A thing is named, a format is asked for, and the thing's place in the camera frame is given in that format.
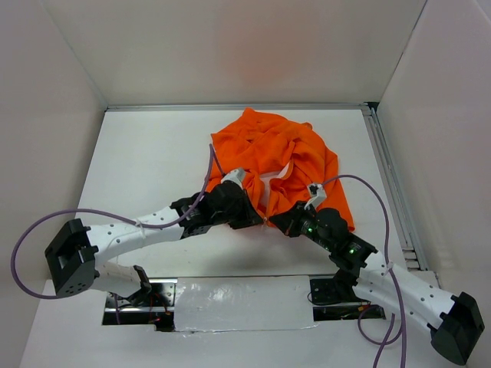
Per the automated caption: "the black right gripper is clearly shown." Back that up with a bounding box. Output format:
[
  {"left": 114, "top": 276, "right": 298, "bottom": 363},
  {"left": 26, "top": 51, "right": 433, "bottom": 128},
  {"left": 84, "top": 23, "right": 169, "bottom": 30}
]
[{"left": 269, "top": 199, "right": 334, "bottom": 251}]

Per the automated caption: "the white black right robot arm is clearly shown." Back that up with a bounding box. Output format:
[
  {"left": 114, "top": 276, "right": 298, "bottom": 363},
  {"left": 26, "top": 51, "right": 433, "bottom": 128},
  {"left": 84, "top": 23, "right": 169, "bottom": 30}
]
[{"left": 269, "top": 202, "right": 485, "bottom": 366}]

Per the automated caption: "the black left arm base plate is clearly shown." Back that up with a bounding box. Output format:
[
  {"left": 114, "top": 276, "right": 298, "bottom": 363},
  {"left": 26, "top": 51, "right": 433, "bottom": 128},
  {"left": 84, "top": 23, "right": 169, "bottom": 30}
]
[{"left": 102, "top": 278, "right": 177, "bottom": 332}]

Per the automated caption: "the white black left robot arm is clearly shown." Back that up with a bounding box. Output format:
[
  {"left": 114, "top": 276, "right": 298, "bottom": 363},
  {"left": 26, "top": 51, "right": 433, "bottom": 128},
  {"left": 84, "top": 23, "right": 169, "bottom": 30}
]
[{"left": 44, "top": 180, "right": 262, "bottom": 306}]

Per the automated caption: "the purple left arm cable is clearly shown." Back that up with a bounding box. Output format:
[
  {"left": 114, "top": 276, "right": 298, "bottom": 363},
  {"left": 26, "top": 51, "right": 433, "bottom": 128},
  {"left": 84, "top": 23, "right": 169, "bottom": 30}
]
[{"left": 10, "top": 143, "right": 227, "bottom": 300}]

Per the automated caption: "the orange jacket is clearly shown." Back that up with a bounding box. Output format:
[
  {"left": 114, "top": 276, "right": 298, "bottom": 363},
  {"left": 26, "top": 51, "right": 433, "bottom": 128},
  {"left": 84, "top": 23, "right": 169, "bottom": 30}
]
[{"left": 206, "top": 108, "right": 355, "bottom": 230}]

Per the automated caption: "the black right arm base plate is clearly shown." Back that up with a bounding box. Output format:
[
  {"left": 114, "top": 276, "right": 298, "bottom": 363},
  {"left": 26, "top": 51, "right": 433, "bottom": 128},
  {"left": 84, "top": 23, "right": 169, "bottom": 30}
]
[{"left": 307, "top": 275, "right": 385, "bottom": 322}]

